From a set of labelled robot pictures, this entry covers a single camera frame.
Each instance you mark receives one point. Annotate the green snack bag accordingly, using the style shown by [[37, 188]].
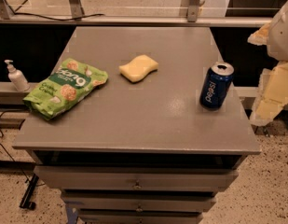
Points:
[[66, 87]]

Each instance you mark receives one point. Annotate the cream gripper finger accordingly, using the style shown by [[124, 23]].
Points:
[[272, 95]]

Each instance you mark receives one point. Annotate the grey drawer cabinet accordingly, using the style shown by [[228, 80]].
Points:
[[157, 122]]

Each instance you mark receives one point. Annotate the black metal floor stand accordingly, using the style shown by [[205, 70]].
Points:
[[26, 202]]

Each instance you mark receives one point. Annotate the blue pepsi can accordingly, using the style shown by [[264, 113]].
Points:
[[216, 84]]

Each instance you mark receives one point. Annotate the top grey drawer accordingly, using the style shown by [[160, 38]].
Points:
[[146, 179]]

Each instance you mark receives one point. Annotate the white pump bottle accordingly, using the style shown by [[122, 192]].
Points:
[[17, 77]]

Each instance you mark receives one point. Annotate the grey drawer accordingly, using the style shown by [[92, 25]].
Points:
[[140, 201], [128, 217], [146, 179]]

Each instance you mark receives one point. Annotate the yellow sponge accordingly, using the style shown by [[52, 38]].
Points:
[[138, 68]]

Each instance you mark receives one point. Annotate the bottom grey drawer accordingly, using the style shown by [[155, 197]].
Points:
[[128, 217]]

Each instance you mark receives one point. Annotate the middle grey drawer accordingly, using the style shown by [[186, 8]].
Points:
[[140, 201]]

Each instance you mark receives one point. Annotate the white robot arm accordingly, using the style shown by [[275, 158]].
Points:
[[274, 35]]

